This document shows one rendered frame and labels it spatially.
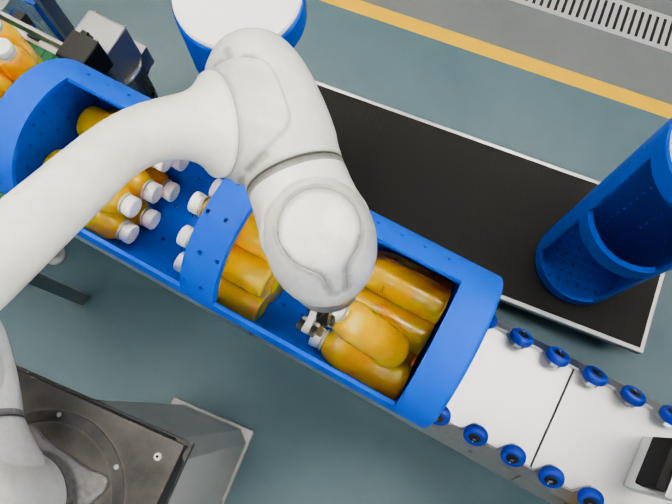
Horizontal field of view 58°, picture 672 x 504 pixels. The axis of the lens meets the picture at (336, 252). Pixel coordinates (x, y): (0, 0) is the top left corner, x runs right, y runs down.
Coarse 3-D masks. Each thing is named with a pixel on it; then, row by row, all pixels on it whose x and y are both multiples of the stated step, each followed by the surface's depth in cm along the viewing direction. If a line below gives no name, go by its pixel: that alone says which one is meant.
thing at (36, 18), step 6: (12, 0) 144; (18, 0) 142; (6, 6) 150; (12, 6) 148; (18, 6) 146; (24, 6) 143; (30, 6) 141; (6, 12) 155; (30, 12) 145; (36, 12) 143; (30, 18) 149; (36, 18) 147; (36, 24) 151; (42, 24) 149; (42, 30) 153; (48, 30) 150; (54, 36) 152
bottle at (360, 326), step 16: (352, 304) 93; (336, 320) 92; (352, 320) 92; (368, 320) 94; (384, 320) 98; (352, 336) 93; (368, 336) 94; (384, 336) 96; (400, 336) 100; (368, 352) 97; (384, 352) 98; (400, 352) 100
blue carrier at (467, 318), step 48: (48, 96) 110; (96, 96) 123; (144, 96) 109; (0, 144) 101; (48, 144) 116; (192, 192) 124; (240, 192) 96; (96, 240) 105; (144, 240) 120; (192, 240) 96; (384, 240) 96; (192, 288) 100; (480, 288) 94; (288, 336) 111; (432, 336) 117; (480, 336) 89; (432, 384) 90
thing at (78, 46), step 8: (72, 32) 131; (80, 32) 131; (88, 32) 131; (72, 40) 130; (80, 40) 130; (88, 40) 130; (96, 40) 132; (64, 48) 130; (72, 48) 130; (80, 48) 130; (88, 48) 130; (96, 48) 130; (64, 56) 129; (72, 56) 129; (80, 56) 129; (88, 56) 129; (96, 56) 132; (104, 56) 134; (88, 64) 130; (96, 64) 133; (104, 64) 135; (112, 64) 138; (104, 72) 137
